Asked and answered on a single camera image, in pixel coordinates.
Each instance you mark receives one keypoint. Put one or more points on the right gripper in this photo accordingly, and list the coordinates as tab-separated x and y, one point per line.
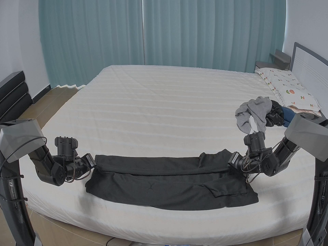
237	161

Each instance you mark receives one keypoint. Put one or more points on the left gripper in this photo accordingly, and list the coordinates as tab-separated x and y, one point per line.
89	164

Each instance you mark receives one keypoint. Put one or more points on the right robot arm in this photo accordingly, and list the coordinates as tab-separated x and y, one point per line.
284	150

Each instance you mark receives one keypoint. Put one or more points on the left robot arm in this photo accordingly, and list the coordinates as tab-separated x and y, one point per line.
43	160

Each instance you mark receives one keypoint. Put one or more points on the bed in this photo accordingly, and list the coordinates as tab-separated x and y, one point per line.
158	111

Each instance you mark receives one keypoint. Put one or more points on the grey garment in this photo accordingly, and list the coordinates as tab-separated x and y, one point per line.
256	109

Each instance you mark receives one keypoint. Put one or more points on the shiny black garment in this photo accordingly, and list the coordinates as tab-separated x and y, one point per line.
275	116

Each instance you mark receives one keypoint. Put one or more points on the dark blue garment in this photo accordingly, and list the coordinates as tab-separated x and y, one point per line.
288	115

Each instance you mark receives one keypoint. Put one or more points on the white printed pillow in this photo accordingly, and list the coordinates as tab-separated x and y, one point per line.
287	86

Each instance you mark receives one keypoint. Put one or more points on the black chest of drawers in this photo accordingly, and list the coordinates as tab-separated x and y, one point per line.
12	96

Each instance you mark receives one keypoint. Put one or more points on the grey bedside table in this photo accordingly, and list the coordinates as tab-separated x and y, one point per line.
278	60

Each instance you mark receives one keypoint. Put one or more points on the blue-green curtain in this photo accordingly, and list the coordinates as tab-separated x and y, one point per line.
92	34
212	27

